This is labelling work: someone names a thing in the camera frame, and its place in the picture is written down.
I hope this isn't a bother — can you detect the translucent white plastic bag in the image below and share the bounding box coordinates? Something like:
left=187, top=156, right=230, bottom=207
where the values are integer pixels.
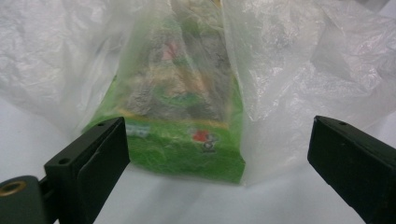
left=0, top=0, right=396, bottom=188

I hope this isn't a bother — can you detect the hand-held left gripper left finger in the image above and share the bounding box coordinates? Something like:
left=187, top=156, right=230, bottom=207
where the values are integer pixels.
left=44, top=117, right=132, bottom=224

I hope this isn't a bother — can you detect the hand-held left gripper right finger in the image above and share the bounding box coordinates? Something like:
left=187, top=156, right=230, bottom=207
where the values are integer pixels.
left=306, top=115, right=396, bottom=224

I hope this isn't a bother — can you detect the green snack packet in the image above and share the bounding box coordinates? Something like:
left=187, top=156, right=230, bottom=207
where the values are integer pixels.
left=83, top=0, right=247, bottom=185

